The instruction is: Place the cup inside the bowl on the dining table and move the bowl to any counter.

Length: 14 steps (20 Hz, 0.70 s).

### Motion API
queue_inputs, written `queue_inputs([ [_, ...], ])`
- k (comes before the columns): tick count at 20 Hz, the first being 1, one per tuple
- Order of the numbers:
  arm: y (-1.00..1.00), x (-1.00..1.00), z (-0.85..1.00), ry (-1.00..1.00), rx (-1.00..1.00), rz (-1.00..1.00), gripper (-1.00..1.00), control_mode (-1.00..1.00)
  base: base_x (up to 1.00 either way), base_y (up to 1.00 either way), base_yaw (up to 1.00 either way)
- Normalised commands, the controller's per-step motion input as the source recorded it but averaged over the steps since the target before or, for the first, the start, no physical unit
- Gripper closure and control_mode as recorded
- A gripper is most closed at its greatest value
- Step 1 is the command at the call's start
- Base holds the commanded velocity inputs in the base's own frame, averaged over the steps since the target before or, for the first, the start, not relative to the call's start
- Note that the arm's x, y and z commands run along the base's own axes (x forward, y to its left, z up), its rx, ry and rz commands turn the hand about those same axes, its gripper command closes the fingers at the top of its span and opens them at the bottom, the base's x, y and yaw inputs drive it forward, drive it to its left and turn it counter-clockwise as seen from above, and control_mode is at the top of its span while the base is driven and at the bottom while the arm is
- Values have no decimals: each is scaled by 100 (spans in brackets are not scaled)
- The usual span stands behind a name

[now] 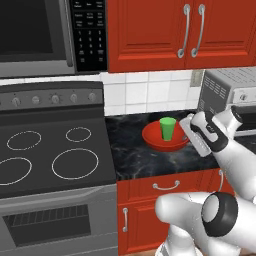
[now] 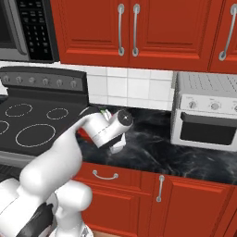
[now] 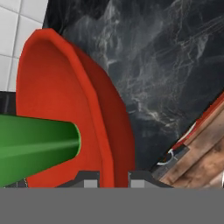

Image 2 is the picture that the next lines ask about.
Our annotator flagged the black hob with grey panel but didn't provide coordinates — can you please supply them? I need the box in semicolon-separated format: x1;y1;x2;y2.
0;66;91;183

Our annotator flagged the white toaster oven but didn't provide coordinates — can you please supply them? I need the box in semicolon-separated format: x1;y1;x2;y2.
169;71;237;153

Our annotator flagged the silver lower cupboard handle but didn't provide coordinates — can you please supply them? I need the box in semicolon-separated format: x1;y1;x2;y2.
156;174;166;204

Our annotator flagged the red upper cupboard door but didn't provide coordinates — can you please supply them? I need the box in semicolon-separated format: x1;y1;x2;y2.
50;0;131;68
129;0;225;73
208;0;237;75

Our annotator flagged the red lower cupboard door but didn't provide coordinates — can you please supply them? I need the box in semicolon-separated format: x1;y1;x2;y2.
147;173;236;237
81;184;155;237
214;189;237;237

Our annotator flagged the silver cupboard door handle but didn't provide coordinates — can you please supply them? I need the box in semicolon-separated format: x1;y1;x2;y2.
117;3;126;57
131;3;142;57
218;3;237;62

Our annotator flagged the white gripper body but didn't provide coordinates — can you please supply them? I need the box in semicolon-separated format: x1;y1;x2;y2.
108;133;128;155

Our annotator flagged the silver drawer handle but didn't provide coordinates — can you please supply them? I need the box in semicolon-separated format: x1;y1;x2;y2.
92;169;119;181

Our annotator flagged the black toaster oven door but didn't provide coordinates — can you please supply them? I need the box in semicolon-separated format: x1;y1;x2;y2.
179;111;237;146

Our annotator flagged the black and silver microwave oven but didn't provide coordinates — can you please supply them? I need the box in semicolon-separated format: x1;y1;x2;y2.
0;0;60;64

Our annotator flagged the red round object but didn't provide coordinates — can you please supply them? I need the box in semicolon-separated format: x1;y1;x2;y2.
76;127;94;144

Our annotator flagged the red cupboard door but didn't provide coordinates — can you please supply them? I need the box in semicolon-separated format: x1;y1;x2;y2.
208;0;237;75
81;184;155;237
147;173;236;237
129;0;225;73
214;189;237;237
50;0;131;68

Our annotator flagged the green and red object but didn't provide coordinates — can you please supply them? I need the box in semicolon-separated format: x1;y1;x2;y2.
99;106;113;122

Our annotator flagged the red drawer front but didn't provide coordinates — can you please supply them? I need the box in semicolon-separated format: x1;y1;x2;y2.
72;161;143;196

